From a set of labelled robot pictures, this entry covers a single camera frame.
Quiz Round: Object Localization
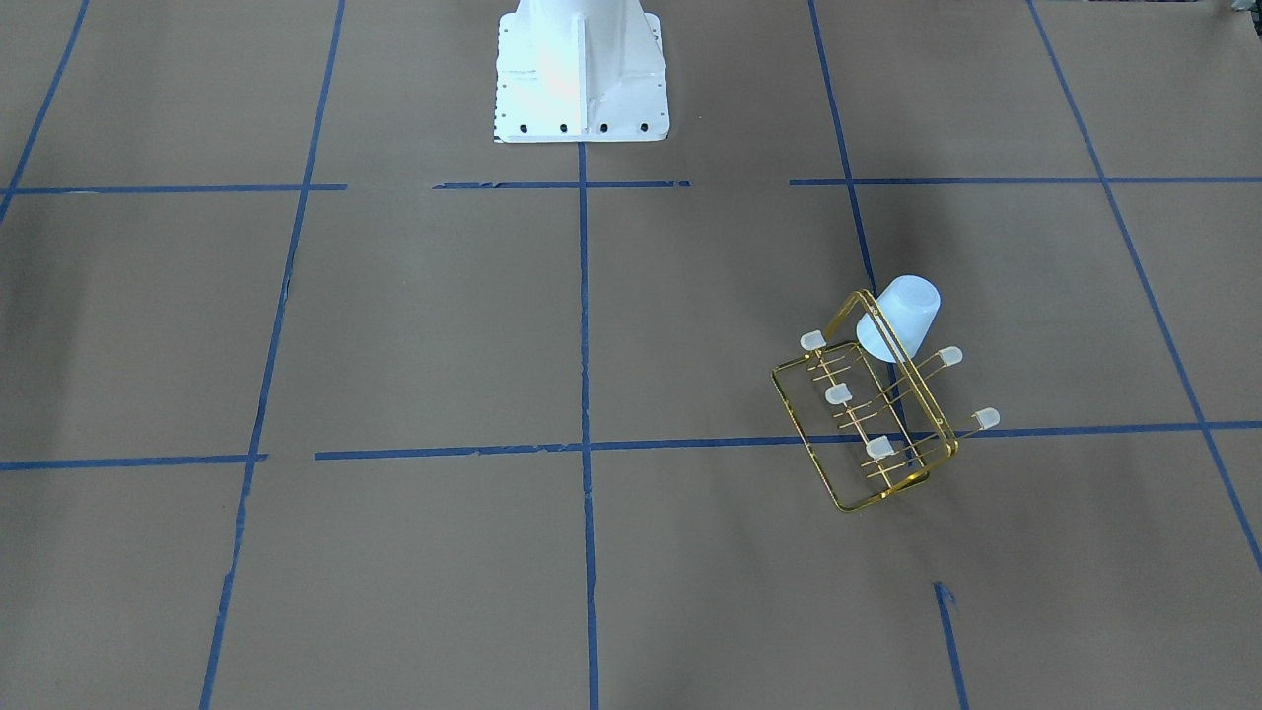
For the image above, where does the light blue cup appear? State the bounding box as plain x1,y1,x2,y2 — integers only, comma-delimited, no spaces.
856,274,941,363

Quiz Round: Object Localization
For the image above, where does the gold wire cup holder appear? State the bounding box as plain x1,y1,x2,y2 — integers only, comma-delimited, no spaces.
770,289,1002,513

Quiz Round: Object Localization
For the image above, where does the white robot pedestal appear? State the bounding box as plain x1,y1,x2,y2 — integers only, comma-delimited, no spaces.
493,1,671,144

